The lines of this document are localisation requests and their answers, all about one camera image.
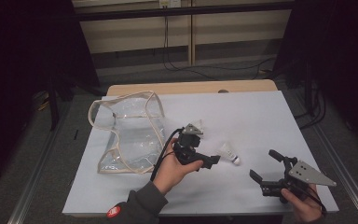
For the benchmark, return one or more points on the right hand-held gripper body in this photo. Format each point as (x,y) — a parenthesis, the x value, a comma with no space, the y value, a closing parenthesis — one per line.
(307,174)

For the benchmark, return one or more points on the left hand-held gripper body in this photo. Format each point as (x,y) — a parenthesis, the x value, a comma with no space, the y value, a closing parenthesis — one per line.
(188,146)

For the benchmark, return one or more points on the clear tote bag beige trim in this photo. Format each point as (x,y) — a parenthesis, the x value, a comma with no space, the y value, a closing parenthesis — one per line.
(136,137)

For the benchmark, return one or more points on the person's left hand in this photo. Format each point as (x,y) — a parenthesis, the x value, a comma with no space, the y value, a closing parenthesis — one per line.
(171,174)

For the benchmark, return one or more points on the person's right hand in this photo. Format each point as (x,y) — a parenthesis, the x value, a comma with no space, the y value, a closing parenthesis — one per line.
(306,210)

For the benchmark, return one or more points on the white table sheet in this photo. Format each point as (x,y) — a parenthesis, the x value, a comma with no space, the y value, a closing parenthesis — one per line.
(261,124)

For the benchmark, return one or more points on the wooden table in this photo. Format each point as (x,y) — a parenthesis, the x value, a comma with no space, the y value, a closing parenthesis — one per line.
(183,87)

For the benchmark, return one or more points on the dark round table grommet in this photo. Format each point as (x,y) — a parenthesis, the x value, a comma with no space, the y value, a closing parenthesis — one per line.
(223,91)

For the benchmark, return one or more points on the black metal stand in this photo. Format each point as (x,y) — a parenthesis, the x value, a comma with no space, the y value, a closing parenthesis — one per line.
(308,93)
(53,105)

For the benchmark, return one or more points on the small black floor item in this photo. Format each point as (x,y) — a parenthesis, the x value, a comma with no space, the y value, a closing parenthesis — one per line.
(76,134)

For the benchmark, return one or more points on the dark curtain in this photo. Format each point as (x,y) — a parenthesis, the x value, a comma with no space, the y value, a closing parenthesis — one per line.
(18,62)
(338,46)

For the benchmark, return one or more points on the black horizontal beam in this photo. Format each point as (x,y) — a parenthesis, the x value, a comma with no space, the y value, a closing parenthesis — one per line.
(230,11)

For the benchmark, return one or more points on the dim yellowish floor item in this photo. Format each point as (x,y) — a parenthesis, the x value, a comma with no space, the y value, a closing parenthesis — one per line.
(43,105)

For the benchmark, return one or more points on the aluminium floor rail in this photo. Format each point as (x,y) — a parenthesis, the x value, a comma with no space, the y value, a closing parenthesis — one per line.
(34,177)
(348,177)

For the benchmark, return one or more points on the beige vertical post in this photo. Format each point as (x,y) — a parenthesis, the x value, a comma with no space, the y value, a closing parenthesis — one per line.
(191,37)

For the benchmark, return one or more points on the white wall socket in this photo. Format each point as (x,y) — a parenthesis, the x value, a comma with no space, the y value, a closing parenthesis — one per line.
(169,3)

